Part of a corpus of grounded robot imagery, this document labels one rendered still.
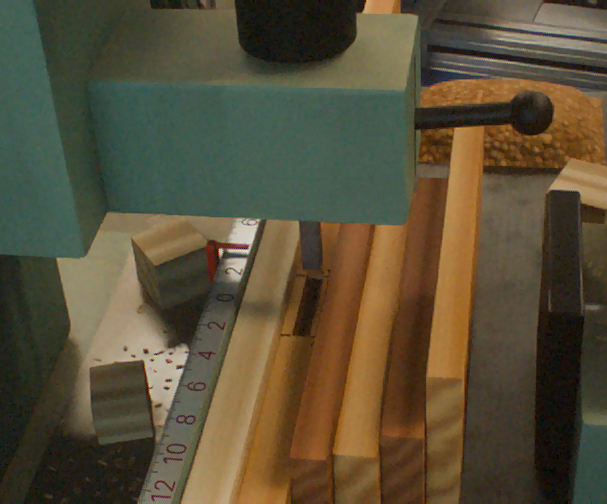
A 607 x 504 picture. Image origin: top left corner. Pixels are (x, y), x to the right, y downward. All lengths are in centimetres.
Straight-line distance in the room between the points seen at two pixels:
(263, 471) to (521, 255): 23
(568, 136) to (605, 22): 56
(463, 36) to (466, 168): 68
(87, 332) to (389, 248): 27
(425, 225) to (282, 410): 13
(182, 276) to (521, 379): 28
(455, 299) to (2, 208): 20
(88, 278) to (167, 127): 34
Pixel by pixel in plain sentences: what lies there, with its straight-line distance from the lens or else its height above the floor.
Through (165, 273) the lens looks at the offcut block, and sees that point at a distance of 81.
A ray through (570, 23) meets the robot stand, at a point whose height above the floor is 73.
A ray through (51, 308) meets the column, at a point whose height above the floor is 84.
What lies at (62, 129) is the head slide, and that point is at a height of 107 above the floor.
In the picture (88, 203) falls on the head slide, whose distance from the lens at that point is 54.
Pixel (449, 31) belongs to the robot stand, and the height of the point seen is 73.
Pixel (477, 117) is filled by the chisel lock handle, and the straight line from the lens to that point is 55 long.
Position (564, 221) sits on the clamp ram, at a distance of 56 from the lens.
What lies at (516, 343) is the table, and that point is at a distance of 64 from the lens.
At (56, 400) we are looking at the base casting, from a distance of 78.
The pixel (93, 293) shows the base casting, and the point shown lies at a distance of 85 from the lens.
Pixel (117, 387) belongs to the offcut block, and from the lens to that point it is 73.
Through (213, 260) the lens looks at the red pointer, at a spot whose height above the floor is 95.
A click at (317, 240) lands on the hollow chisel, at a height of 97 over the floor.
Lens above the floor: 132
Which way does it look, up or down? 37 degrees down
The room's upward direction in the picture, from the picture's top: 4 degrees counter-clockwise
